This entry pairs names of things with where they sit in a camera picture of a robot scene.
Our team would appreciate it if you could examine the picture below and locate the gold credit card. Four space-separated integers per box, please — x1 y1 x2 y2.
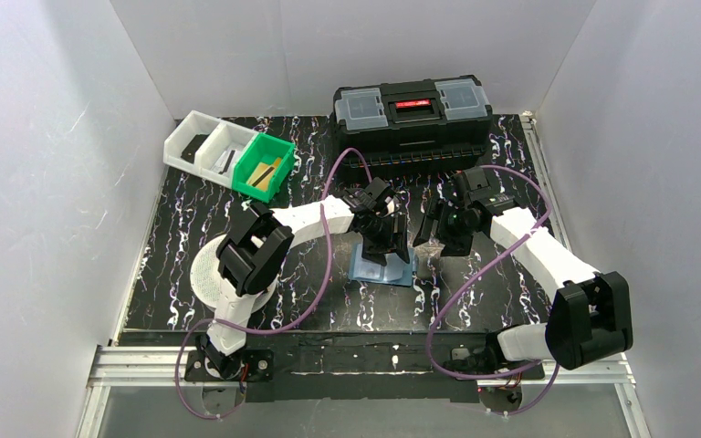
246 157 282 191

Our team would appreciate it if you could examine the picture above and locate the white credit card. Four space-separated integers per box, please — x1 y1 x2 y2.
212 149 237 174

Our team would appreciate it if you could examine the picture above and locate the black credit card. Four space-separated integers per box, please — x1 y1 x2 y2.
181 134 209 163

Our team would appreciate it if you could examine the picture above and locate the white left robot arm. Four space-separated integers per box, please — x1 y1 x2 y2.
185 178 413 381

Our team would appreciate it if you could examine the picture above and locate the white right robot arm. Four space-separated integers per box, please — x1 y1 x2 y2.
413 164 633 380

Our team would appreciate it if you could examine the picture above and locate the black toolbox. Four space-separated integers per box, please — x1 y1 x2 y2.
330 75 494 183

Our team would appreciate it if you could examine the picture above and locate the green plastic bin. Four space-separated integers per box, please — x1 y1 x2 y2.
232 133 296 203

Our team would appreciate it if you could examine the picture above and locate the white bin middle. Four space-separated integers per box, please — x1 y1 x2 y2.
195 120 258 189

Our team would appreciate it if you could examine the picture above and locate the white bin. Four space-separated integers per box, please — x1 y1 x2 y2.
195 120 258 189
162 110 222 176

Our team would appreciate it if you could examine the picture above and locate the white bin far left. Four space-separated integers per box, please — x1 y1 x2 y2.
162 110 222 176

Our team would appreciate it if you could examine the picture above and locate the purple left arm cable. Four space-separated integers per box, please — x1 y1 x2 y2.
173 148 374 422

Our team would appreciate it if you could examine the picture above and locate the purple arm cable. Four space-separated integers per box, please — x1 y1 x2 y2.
173 148 374 422
425 164 560 418

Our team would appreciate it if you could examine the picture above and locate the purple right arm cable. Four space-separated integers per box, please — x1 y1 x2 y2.
425 164 560 418

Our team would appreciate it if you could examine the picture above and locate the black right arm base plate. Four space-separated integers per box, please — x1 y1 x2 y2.
442 346 541 381

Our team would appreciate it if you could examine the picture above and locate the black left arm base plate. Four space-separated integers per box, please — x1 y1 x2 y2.
182 349 275 382

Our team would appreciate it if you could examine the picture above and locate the aluminium rail frame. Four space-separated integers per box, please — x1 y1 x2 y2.
76 116 651 437

